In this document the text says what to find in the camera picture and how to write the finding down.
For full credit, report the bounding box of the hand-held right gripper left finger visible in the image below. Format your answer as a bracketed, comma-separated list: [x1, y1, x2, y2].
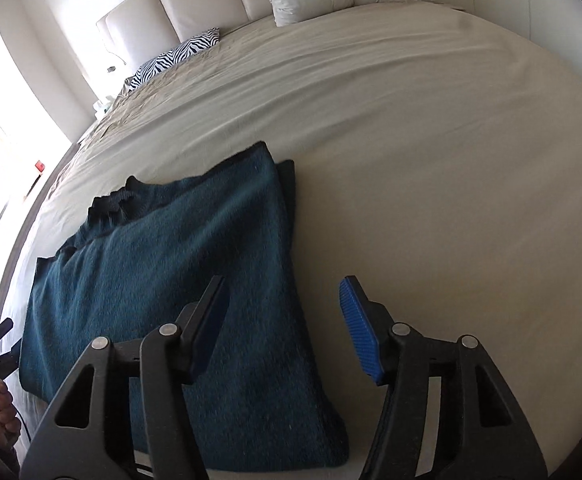
[18, 275, 232, 480]

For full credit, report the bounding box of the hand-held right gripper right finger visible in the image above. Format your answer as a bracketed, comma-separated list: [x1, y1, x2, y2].
[338, 275, 549, 480]

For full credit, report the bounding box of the dark teal sweater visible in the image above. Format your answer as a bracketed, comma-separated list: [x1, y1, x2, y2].
[18, 141, 349, 473]

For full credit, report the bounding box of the white window ledge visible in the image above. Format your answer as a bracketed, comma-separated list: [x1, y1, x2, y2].
[0, 125, 79, 261]

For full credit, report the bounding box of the bed with beige sheet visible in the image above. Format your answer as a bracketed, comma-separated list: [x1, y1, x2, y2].
[0, 0, 582, 480]

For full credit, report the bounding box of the zebra print pillow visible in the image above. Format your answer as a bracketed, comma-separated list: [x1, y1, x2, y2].
[128, 27, 220, 92]

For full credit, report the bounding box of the cream padded headboard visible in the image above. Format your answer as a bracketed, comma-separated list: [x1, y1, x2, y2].
[96, 0, 277, 61]

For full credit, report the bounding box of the wall reading lamp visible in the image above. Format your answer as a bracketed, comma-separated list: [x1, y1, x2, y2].
[104, 45, 127, 73]

